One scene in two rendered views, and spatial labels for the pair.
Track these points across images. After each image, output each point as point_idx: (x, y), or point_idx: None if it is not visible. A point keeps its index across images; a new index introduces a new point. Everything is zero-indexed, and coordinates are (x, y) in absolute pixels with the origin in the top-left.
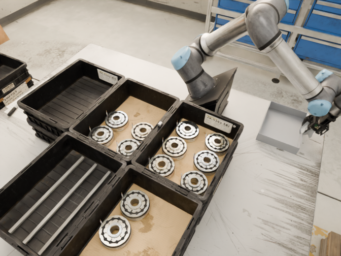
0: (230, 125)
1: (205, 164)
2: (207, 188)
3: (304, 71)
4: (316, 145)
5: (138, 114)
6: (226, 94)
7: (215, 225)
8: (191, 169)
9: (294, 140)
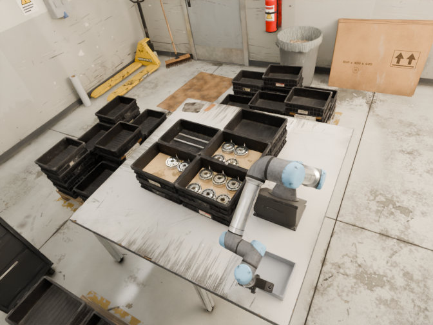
0: None
1: (204, 193)
2: (180, 186)
3: (237, 210)
4: (247, 302)
5: (250, 161)
6: (278, 211)
7: (182, 215)
8: None
9: None
